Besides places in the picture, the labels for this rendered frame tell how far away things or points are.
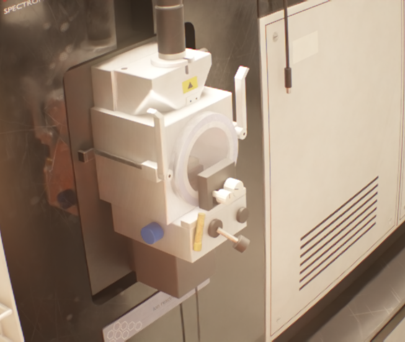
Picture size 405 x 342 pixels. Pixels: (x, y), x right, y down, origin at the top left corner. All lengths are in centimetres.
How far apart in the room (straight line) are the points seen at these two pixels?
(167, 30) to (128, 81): 6
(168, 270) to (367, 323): 56
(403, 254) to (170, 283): 75
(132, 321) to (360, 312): 55
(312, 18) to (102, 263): 42
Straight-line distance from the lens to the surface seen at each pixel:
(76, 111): 78
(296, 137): 107
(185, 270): 84
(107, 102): 78
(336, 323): 134
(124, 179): 79
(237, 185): 78
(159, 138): 72
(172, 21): 75
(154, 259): 85
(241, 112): 81
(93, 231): 84
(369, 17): 120
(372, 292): 141
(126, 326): 91
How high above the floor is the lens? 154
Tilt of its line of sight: 26 degrees down
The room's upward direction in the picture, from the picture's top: 4 degrees counter-clockwise
